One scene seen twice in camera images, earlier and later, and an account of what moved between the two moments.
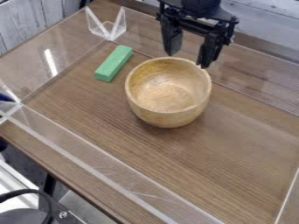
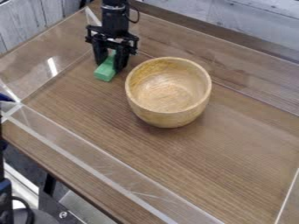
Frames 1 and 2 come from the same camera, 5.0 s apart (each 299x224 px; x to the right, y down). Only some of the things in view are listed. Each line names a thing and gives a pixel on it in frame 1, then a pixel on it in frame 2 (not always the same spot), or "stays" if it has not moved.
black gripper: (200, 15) → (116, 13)
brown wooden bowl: (167, 90) stays
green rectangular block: (113, 62) stays
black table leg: (49, 185) stays
